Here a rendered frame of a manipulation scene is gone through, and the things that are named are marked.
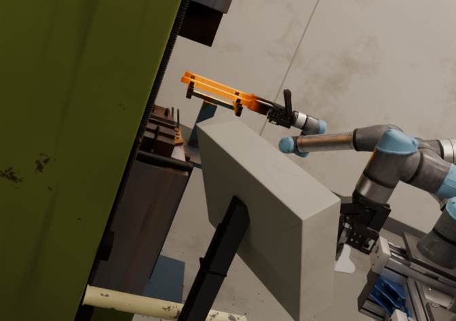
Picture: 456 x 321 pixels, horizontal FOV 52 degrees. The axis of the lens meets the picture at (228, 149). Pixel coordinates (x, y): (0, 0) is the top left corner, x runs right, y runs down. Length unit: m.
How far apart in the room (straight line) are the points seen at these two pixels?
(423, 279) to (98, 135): 1.34
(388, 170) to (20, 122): 0.74
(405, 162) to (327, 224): 0.31
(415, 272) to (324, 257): 1.08
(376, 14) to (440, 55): 0.60
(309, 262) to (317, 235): 0.06
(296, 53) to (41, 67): 3.28
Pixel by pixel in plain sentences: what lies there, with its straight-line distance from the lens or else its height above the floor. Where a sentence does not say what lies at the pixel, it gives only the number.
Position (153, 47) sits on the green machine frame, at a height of 1.28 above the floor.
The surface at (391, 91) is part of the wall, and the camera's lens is 4.12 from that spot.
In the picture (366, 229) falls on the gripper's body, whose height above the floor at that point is 1.07.
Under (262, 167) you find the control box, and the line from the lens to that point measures 0.82.
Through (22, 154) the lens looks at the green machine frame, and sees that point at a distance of 1.01.
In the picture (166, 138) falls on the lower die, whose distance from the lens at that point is 1.35.
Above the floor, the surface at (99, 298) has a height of 0.63.
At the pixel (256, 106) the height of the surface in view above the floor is 1.01.
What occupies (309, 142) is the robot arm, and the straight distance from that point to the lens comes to 2.05.
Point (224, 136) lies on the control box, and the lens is 0.90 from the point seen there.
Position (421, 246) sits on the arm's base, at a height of 0.84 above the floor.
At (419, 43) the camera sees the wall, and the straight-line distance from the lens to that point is 4.12.
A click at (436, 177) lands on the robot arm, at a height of 1.24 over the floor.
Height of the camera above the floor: 1.44
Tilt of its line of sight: 19 degrees down
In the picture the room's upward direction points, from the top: 22 degrees clockwise
